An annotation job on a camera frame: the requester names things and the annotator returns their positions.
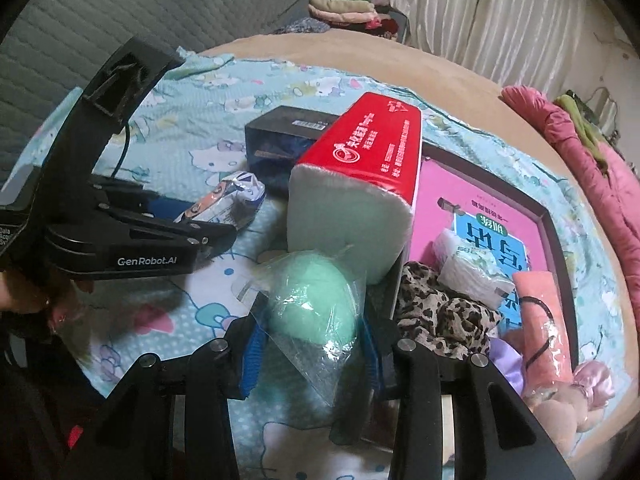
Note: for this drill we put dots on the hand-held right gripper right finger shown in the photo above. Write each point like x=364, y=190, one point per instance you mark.
x=374, y=365

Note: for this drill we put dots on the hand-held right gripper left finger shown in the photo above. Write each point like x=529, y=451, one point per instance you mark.
x=252, y=360

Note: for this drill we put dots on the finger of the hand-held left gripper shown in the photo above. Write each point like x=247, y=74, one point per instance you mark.
x=140, y=200
x=190, y=237

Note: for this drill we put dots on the white blue printed packet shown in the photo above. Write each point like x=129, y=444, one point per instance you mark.
x=240, y=190

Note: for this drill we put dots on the leopard print scrunchie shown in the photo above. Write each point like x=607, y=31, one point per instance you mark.
x=435, y=310

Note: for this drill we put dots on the green sponge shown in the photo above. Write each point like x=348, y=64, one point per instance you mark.
x=310, y=300

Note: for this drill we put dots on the cream plush rabbit purple dress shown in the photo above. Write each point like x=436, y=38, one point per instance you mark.
x=505, y=365

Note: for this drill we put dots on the green white tissue packet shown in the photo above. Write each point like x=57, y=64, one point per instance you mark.
x=470, y=270

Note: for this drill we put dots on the pink towel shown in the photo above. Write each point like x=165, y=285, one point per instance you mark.
x=535, y=310

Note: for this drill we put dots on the dark shallow box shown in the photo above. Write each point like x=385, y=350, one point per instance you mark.
x=561, y=270

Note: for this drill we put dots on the person's left hand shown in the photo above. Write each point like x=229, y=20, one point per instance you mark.
x=30, y=290

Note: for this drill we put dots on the cartoon cat printed blue sheet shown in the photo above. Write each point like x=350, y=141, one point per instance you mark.
x=210, y=90

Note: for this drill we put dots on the black cardboard box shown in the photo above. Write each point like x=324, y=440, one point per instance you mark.
x=280, y=125

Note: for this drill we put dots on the pink book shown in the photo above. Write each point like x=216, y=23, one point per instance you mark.
x=460, y=195

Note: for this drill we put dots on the red tissue pack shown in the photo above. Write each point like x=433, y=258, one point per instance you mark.
x=370, y=150

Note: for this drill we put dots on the dark floral cloth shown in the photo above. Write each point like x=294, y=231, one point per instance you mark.
x=300, y=26

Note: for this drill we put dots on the beige round bed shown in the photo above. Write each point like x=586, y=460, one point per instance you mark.
x=400, y=60

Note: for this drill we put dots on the stack of folded clothes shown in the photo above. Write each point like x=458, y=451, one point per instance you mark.
x=350, y=7

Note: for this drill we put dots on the pink quilt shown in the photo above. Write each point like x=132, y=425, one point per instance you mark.
x=600, y=195

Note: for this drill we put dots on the green fleece cloth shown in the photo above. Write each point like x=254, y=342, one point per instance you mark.
x=582, y=125

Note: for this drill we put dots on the white striped curtain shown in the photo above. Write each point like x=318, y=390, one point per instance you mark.
x=490, y=10

